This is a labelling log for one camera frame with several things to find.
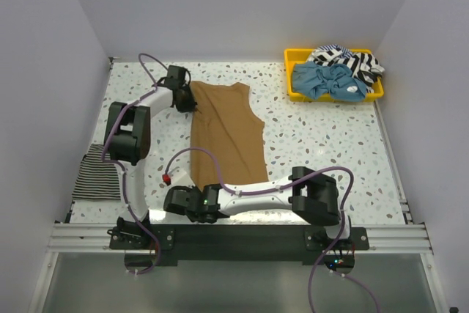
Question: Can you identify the tan tank top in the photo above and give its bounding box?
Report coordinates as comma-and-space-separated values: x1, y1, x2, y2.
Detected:
190, 81, 268, 188

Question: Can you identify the black white striped tank top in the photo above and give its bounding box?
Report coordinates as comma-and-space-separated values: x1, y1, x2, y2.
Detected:
72, 144, 120, 201

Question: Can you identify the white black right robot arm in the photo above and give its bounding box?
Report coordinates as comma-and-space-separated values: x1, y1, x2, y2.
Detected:
163, 166, 352, 249

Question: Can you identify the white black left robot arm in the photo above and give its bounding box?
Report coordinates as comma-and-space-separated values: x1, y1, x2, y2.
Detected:
102, 65, 196, 222

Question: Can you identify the blue tank top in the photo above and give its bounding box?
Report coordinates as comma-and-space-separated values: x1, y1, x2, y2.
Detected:
291, 62, 367, 102

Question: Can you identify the navy white striped tank top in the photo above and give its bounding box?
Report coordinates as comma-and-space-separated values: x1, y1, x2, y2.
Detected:
306, 44, 385, 93

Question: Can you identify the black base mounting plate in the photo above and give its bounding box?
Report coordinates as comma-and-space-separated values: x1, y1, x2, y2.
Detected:
109, 224, 370, 267

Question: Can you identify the yellow plastic bin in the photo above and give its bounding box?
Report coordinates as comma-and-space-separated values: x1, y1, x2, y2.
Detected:
284, 48, 385, 104

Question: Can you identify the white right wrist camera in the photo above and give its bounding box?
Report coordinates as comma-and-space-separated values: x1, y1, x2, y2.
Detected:
162, 167, 195, 187

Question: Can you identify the aluminium frame rail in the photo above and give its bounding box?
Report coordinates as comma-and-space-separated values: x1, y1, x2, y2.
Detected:
46, 224, 433, 254

